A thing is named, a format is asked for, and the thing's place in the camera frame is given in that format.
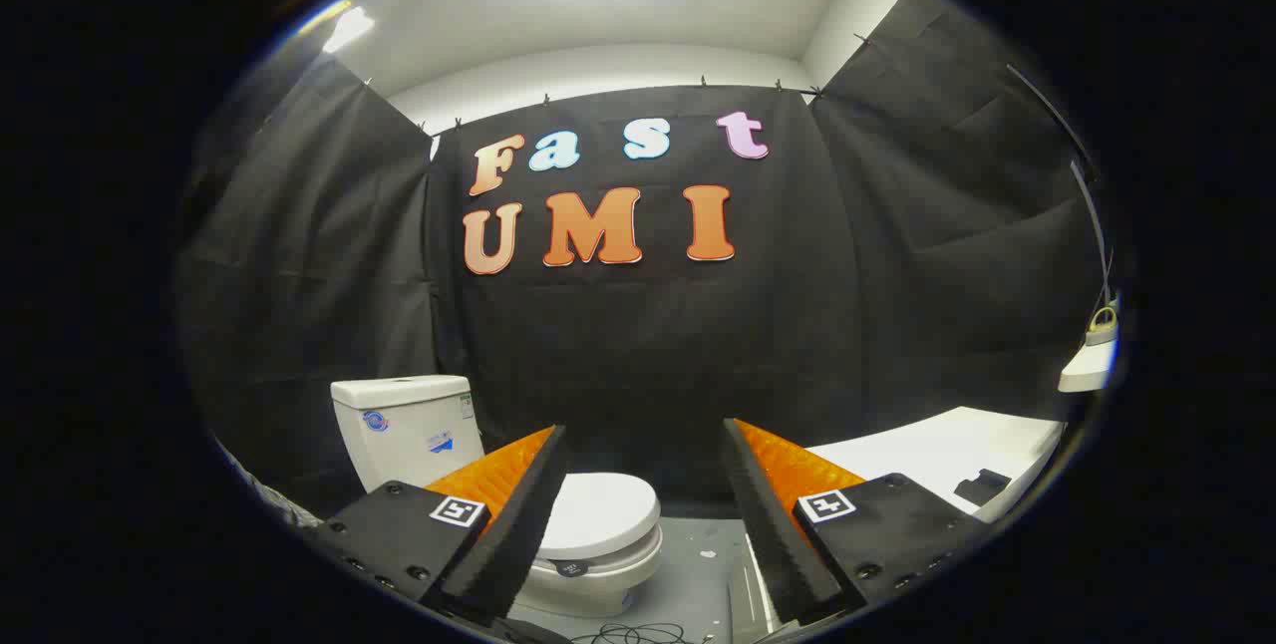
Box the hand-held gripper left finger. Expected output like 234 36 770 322
304 425 569 625

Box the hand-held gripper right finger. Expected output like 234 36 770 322
722 418 990 627

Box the white toilet lid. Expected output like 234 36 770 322
538 472 662 562

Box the white toilet seat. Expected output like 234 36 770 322
528 522 665 587

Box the white ceramic toilet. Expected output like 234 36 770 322
331 375 665 620

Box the white tub with grey panel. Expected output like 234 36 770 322
728 407 1068 640

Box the black block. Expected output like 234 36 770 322
954 469 1013 507

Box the black backdrop cloth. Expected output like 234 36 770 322
171 0 1108 515

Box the small ceiling light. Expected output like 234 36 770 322
321 6 377 54

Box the black cable tangle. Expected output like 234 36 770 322
568 622 699 644

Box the white wall shelf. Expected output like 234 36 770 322
1059 340 1119 394

